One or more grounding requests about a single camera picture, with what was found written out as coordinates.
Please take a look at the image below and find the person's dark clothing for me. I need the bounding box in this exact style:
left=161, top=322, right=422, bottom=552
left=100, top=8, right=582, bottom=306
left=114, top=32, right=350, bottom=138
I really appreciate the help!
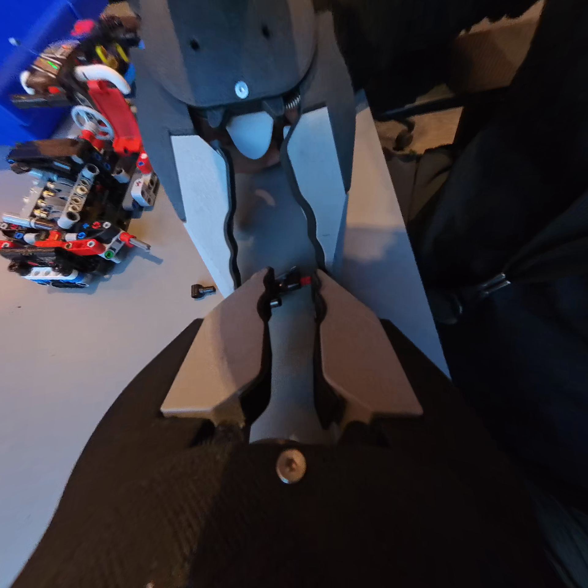
left=404, top=0, right=588, bottom=588

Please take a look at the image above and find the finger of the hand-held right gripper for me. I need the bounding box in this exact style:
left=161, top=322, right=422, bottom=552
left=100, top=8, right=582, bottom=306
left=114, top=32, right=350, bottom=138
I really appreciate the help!
left=280, top=107, right=349, bottom=276
left=170, top=133, right=243, bottom=298

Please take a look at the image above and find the partly built toy car model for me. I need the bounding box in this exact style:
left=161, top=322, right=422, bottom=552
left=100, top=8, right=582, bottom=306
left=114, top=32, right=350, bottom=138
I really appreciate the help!
left=0, top=14, right=161, bottom=290

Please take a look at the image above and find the blue plastic bin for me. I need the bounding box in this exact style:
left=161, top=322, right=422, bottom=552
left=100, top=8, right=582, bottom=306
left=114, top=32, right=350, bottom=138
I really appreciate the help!
left=0, top=0, right=108, bottom=148

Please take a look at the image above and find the black chair base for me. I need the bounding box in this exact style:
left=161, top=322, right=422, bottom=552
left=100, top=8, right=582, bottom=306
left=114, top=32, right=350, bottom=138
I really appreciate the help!
left=372, top=87, right=465, bottom=150

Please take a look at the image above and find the small black red brick assembly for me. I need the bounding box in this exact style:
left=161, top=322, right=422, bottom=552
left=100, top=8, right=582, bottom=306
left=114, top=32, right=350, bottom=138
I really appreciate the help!
left=269, top=266, right=318, bottom=307

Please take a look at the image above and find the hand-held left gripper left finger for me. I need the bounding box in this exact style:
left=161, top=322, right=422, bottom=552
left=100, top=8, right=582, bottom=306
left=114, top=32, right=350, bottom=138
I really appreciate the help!
left=160, top=266, right=276, bottom=429

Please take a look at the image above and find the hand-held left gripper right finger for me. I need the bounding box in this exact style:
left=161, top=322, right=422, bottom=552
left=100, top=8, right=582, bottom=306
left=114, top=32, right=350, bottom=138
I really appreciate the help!
left=312, top=269, right=424, bottom=428

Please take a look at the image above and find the grey desk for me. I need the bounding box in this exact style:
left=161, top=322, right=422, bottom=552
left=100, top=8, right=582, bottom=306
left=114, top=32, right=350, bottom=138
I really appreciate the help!
left=0, top=69, right=451, bottom=506

